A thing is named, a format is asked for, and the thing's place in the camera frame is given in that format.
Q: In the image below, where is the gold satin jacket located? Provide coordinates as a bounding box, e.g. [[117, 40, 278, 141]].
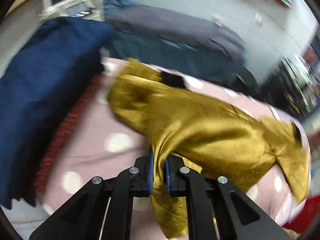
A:
[[107, 59, 310, 238]]

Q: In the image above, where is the red patterned cloth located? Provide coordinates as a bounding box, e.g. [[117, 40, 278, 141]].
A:
[[34, 74, 105, 193]]

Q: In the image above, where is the pink polka dot bedsheet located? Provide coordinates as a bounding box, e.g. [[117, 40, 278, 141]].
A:
[[38, 59, 310, 239]]

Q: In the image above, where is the black wire rack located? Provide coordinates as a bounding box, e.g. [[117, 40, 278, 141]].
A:
[[259, 45, 319, 121]]

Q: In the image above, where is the navy blue folded garment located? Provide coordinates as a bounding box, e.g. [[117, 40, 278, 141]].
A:
[[1, 17, 116, 209]]

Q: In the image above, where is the black round stool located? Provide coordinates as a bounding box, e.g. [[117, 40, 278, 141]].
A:
[[235, 67, 258, 91]]

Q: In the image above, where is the white beauty machine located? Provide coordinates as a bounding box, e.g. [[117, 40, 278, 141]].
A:
[[39, 0, 104, 21]]

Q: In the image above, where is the grey blue duvet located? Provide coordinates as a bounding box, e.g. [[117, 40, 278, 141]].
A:
[[103, 0, 247, 85]]

